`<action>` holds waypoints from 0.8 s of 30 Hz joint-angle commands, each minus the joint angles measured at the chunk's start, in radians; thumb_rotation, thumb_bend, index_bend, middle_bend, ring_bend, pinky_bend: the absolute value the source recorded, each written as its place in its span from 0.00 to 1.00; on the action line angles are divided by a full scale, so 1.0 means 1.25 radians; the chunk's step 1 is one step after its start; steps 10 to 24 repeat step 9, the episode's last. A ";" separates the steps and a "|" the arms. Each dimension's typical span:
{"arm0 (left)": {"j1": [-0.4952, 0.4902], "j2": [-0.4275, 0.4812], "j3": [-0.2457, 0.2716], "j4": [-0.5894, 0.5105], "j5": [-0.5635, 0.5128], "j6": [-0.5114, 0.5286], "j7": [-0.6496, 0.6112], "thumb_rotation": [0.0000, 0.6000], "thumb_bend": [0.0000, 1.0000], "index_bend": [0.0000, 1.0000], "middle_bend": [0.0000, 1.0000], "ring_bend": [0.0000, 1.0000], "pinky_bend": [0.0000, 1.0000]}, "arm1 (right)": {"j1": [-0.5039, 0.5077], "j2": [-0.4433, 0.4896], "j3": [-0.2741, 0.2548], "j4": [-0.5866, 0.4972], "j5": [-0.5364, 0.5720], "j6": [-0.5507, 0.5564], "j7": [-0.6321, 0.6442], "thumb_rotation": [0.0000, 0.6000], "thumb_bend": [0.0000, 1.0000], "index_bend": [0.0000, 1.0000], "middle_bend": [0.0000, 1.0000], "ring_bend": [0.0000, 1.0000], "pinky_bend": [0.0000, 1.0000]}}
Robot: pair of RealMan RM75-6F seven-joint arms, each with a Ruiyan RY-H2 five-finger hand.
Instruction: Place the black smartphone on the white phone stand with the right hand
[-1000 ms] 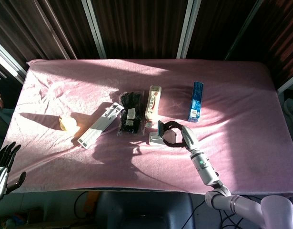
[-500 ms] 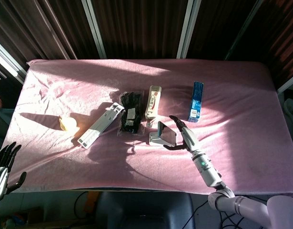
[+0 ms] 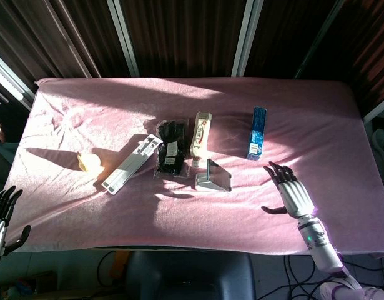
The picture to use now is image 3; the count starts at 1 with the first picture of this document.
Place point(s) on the white metal frame post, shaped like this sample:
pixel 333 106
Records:
pixel 123 37
pixel 246 37

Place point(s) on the blue cardboard box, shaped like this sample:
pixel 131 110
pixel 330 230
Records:
pixel 256 134

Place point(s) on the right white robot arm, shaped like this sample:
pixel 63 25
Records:
pixel 326 253

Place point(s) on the cream box with red print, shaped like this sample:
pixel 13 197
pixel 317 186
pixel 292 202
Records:
pixel 200 137

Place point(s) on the white metal frame rail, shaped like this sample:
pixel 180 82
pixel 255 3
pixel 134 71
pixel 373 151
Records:
pixel 379 109
pixel 7 81

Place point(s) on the long white flat box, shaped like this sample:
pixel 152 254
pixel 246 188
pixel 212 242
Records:
pixel 132 162

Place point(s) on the black smartphone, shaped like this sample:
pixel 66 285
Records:
pixel 219 173

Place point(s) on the pink cloth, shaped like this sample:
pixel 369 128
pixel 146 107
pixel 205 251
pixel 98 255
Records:
pixel 185 218

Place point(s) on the dark blue chair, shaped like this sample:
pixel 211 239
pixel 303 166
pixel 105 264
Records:
pixel 191 275

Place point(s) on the grey shoe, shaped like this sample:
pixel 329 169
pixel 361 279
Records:
pixel 383 143

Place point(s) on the black item in plastic bag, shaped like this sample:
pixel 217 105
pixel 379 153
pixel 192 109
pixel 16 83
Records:
pixel 171 147

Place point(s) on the yellow pear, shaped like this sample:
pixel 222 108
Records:
pixel 89 162

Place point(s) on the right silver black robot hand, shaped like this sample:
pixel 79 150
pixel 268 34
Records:
pixel 296 197

